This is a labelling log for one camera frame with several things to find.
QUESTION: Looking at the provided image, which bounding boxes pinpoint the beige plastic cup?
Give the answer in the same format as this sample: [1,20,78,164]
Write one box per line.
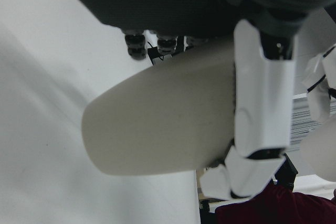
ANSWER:
[81,36,237,176]

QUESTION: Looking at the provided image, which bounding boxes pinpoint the white slatted panel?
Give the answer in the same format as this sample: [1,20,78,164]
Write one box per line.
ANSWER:
[288,94,326,145]

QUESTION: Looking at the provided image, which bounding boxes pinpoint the person in red shirt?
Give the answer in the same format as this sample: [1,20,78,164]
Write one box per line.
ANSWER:
[215,182,336,224]

